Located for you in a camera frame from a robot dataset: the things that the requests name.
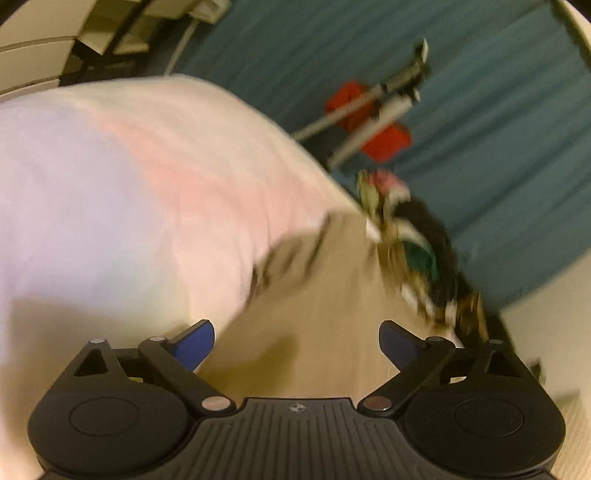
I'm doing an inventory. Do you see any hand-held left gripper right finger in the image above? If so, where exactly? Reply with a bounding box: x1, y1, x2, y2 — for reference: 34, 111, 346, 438
358, 320, 539, 418

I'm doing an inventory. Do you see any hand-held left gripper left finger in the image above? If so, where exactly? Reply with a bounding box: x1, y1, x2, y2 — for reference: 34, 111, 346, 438
60, 319, 236, 418

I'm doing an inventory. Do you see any tan garment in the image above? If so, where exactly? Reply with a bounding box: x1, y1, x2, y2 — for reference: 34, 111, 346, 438
196, 212, 462, 400

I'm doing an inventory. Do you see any pile of mixed clothes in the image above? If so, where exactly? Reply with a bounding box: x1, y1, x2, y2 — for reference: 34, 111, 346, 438
358, 168, 483, 335

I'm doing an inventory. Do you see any white bed cover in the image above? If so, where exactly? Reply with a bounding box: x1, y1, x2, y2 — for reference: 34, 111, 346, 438
0, 76, 370, 480

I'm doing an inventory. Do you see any red stool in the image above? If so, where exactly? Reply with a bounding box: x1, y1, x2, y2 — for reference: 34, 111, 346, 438
324, 82, 413, 163

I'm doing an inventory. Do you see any teal curtain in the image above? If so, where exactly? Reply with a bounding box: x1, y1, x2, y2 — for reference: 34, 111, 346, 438
178, 0, 591, 315

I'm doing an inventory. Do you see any grey metal folding stand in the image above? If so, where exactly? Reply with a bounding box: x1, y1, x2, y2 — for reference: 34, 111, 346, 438
291, 39, 432, 171

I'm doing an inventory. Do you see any white drawer cabinet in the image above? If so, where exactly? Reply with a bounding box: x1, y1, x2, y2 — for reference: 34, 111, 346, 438
0, 0, 153, 95

